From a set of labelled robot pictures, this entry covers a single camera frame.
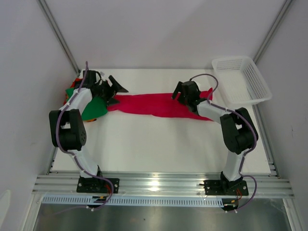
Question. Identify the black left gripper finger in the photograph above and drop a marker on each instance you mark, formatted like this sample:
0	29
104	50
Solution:
112	101
116	86

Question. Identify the aluminium front rail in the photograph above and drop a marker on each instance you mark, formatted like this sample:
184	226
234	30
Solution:
158	184

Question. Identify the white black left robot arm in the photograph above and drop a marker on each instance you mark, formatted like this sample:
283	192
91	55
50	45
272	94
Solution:
87	99

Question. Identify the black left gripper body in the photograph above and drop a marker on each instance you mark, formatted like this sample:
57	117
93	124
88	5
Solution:
105	91

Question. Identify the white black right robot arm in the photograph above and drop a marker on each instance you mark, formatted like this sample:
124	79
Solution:
238	131

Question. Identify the white plastic basket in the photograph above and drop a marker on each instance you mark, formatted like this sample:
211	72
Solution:
240	81

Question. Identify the white slotted cable duct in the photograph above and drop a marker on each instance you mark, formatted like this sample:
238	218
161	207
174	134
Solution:
133	201

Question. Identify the green folded t shirt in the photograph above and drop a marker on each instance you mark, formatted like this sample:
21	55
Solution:
94	109

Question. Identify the aluminium corner post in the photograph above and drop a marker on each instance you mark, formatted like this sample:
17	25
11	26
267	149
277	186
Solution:
58	33
278	20

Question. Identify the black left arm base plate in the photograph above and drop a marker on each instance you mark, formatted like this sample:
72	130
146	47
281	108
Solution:
92	185

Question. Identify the red folded t shirt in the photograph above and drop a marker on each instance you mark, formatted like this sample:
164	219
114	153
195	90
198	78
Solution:
69	91

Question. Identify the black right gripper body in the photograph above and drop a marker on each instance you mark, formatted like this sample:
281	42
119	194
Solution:
181	94

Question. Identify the crimson t shirt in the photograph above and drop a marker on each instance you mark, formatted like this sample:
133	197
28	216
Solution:
157	104

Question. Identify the right aluminium corner post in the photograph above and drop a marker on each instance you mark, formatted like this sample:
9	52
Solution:
278	20

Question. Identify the left aluminium corner post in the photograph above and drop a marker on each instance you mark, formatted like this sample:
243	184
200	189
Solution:
58	33

